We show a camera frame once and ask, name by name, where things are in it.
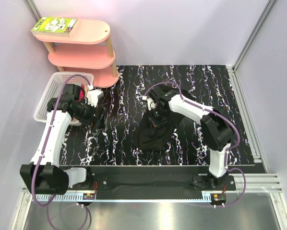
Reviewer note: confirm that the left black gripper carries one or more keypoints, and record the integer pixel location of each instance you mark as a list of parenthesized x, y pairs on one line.
[(98, 122)]

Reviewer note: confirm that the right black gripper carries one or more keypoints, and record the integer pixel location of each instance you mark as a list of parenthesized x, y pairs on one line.
[(155, 122)]

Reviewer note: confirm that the black printed t shirt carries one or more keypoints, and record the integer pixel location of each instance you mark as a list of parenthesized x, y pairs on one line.
[(147, 137)]

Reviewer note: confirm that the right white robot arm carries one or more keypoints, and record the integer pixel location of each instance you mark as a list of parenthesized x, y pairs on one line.
[(218, 132)]

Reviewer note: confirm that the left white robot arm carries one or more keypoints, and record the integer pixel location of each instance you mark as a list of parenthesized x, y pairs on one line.
[(43, 174)]

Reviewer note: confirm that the black marbled table mat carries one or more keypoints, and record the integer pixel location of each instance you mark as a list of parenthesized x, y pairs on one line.
[(112, 145)]

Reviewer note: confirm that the magenta t shirt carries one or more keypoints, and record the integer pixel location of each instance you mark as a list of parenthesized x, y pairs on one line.
[(82, 93)]

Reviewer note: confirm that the white plastic laundry basket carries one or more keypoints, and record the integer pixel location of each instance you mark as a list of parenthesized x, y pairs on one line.
[(52, 89)]

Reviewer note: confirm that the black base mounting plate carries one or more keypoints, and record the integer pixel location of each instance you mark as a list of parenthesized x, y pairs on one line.
[(153, 183)]

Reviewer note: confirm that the pink three tier shelf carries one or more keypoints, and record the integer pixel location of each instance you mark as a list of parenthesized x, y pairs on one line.
[(88, 50)]

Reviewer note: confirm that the green cover book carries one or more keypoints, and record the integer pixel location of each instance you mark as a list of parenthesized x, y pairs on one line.
[(55, 26)]

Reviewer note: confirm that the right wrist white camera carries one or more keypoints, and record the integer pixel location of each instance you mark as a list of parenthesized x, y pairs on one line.
[(150, 103)]

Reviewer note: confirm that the wrist white camera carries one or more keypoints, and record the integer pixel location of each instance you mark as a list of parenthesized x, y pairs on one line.
[(150, 103), (94, 95)]

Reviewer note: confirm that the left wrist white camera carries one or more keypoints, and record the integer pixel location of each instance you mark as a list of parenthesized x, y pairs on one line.
[(94, 95)]

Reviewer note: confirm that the white slotted cable duct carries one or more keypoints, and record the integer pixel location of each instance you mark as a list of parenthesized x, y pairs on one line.
[(71, 197)]

